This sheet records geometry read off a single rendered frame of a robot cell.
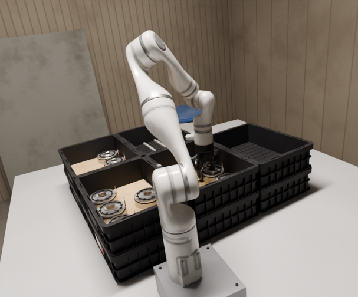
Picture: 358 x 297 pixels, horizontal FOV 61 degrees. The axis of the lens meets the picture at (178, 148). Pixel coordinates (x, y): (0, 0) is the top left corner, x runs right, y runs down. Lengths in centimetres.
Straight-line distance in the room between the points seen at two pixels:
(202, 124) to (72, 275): 70
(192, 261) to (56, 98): 235
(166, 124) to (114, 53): 252
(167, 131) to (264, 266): 55
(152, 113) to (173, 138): 9
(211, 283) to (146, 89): 55
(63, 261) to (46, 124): 189
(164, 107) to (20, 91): 228
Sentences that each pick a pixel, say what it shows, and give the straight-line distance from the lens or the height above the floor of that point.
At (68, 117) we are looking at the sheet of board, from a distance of 295.
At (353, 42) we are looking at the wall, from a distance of 257.
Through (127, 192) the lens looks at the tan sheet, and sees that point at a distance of 126.
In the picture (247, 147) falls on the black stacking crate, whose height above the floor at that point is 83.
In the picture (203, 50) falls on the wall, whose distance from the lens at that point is 359.
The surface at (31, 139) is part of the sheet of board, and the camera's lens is 297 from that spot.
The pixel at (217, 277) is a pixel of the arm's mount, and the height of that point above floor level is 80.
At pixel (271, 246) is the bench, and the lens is 114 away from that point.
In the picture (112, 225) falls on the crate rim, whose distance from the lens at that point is 92.
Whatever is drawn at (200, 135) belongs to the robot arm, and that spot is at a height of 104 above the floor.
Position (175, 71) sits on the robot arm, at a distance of 98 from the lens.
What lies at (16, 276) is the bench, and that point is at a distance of 127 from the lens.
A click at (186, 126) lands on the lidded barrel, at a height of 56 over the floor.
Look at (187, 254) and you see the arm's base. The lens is 82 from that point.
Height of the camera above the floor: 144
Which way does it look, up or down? 22 degrees down
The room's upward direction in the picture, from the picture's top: 7 degrees counter-clockwise
